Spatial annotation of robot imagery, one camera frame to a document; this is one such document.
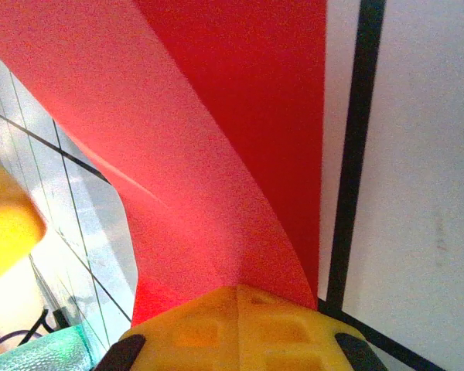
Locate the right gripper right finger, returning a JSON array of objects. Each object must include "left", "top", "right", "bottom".
[{"left": 237, "top": 284, "right": 388, "bottom": 371}]

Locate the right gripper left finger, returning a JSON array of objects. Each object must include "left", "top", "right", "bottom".
[{"left": 96, "top": 284, "right": 239, "bottom": 371}]

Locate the red square paper sheet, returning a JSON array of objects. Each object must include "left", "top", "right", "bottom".
[{"left": 0, "top": 0, "right": 329, "bottom": 329}]

